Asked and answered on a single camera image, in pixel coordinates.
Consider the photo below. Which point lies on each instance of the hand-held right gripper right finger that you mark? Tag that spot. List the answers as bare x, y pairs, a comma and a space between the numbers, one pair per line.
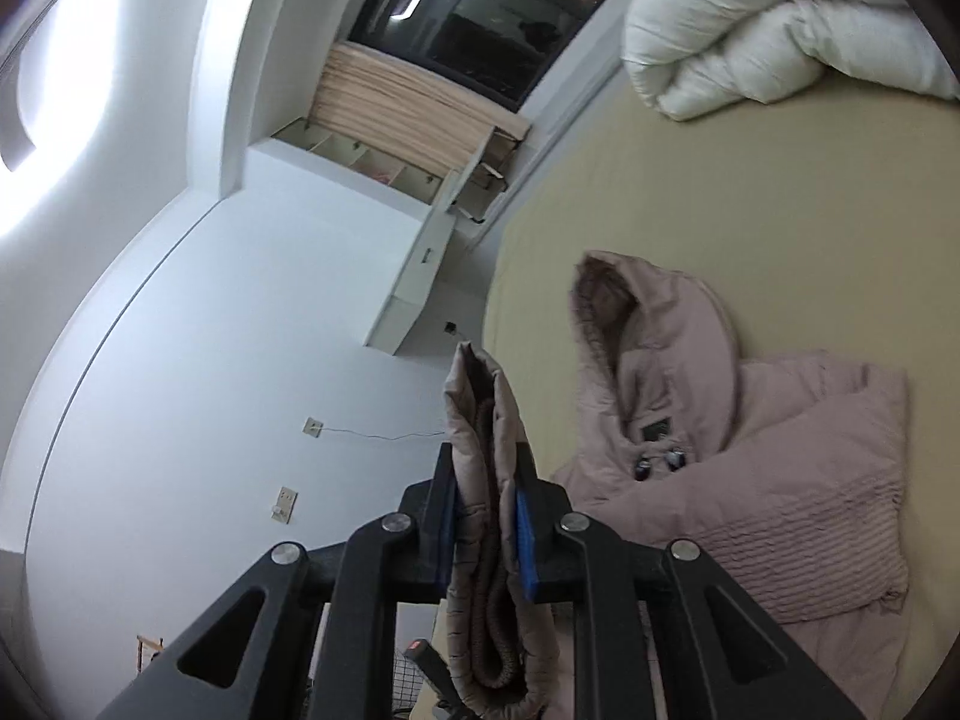
527, 540

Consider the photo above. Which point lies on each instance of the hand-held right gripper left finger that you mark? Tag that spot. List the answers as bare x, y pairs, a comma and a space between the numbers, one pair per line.
448, 532

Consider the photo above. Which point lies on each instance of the pink hooded puffer jacket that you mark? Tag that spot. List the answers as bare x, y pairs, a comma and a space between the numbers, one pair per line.
787, 480

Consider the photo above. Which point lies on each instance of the white cabinet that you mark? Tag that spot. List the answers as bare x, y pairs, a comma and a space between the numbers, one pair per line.
409, 277

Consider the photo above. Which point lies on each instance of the white cubby shelf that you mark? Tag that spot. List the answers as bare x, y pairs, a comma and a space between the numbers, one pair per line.
390, 165

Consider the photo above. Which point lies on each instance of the bed with yellow sheet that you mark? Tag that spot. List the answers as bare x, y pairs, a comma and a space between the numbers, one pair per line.
675, 187

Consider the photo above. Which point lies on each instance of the dark glass cabinet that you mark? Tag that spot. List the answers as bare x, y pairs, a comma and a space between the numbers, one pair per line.
480, 7

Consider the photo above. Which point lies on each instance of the white duvet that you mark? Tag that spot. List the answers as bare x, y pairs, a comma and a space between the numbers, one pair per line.
750, 22

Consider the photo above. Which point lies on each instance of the white wall socket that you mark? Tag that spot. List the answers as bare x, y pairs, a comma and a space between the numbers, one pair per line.
313, 427

